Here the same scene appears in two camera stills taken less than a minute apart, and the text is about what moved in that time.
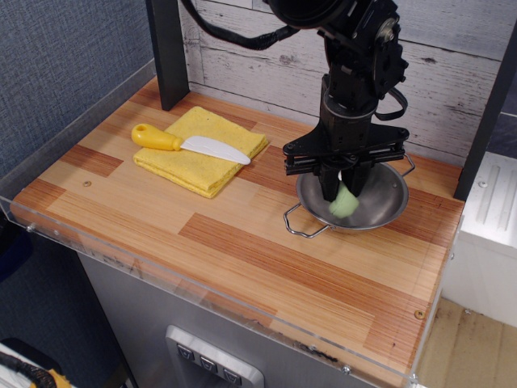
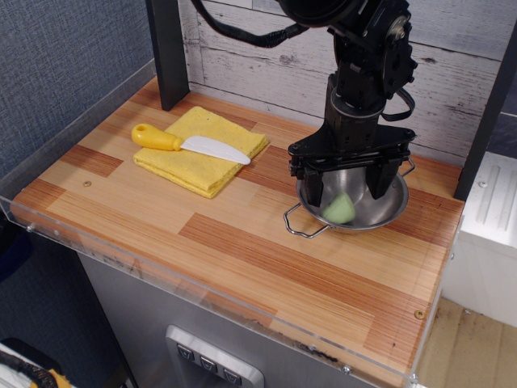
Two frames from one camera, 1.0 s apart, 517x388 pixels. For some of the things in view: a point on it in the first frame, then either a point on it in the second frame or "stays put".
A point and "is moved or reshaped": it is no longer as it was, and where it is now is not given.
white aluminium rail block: (481, 272) stays put
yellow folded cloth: (203, 173) stays put
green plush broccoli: (345, 204) is moved or reshaped
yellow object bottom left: (60, 381) stays put
